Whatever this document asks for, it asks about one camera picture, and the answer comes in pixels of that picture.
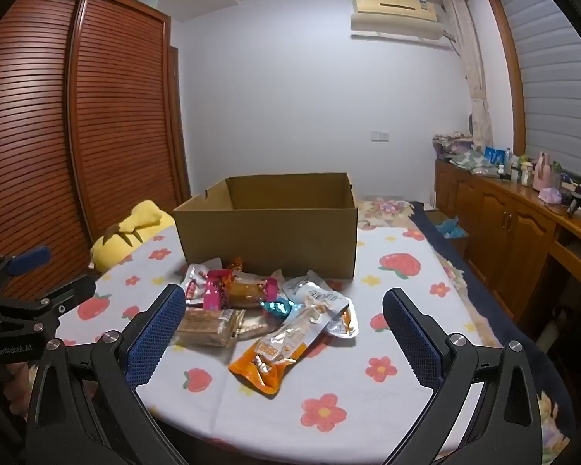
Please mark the brown slatted wardrobe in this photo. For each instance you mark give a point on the brown slatted wardrobe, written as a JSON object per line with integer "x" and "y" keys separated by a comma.
{"x": 121, "y": 106}

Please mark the floral curtain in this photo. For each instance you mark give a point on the floral curtain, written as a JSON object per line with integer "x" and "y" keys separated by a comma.
{"x": 474, "y": 68}

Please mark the small box with blue cloth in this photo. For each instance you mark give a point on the small box with blue cloth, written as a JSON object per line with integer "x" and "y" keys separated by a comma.
{"x": 448, "y": 230}

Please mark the wooden sideboard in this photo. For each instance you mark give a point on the wooden sideboard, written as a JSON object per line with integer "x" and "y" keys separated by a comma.
{"x": 494, "y": 232}

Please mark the black tripod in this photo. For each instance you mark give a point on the black tripod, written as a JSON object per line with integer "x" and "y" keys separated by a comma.
{"x": 578, "y": 201}

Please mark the row of small bottles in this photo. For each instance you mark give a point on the row of small bottles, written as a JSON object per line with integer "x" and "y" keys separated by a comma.
{"x": 515, "y": 169}

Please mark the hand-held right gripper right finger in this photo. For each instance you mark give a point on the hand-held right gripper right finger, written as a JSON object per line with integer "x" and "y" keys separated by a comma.
{"x": 411, "y": 339}

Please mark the orange cake packet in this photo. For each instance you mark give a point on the orange cake packet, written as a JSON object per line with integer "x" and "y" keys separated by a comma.
{"x": 247, "y": 291}

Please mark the clear biscuit packet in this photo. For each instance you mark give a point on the clear biscuit packet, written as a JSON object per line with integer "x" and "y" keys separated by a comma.
{"x": 203, "y": 328}

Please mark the pile of clothes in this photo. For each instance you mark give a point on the pile of clothes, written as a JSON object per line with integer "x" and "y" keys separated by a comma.
{"x": 457, "y": 147}

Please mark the brown cardboard box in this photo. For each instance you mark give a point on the brown cardboard box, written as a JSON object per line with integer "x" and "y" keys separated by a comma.
{"x": 266, "y": 237}

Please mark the small brown snack packet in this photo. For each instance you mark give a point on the small brown snack packet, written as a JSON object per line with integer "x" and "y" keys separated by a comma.
{"x": 236, "y": 265}

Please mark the pink kettle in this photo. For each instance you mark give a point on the pink kettle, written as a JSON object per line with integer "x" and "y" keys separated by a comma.
{"x": 543, "y": 172}

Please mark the orange-edged white snack packet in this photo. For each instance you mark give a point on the orange-edged white snack packet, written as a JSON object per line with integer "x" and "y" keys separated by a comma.
{"x": 344, "y": 324}

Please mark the strawberry printed blanket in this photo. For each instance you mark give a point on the strawberry printed blanket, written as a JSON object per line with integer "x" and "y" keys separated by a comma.
{"x": 251, "y": 411}

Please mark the white wall switch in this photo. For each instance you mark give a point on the white wall switch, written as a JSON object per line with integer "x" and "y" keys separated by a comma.
{"x": 380, "y": 136}

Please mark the pink snack packet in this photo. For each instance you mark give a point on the pink snack packet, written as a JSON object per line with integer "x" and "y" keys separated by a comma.
{"x": 216, "y": 291}

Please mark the wall air conditioner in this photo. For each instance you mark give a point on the wall air conditioner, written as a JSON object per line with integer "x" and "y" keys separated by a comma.
{"x": 397, "y": 17}

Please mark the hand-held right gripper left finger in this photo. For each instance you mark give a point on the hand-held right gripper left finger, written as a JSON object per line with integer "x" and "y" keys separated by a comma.
{"x": 157, "y": 336}

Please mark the small silver snack packet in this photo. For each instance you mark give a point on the small silver snack packet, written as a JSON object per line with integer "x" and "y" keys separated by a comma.
{"x": 310, "y": 290}

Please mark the purple cloth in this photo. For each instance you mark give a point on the purple cloth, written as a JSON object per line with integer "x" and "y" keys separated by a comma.
{"x": 549, "y": 196}

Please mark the wooden window frame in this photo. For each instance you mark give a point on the wooden window frame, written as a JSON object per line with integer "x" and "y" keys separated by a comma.
{"x": 506, "y": 68}

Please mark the grey window blind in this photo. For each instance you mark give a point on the grey window blind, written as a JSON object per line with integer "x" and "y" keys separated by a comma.
{"x": 557, "y": 82}

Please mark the yellow plush pillow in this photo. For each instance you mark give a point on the yellow plush pillow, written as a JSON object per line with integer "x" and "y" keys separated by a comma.
{"x": 135, "y": 223}

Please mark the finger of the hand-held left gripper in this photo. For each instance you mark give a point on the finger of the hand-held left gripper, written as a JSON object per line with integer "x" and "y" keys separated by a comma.
{"x": 29, "y": 255}
{"x": 70, "y": 295}

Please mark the orange sausage packet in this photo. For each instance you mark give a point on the orange sausage packet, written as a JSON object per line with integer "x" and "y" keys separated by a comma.
{"x": 281, "y": 346}

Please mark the blue foil snack packet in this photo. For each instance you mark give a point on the blue foil snack packet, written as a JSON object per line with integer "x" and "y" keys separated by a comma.
{"x": 277, "y": 308}

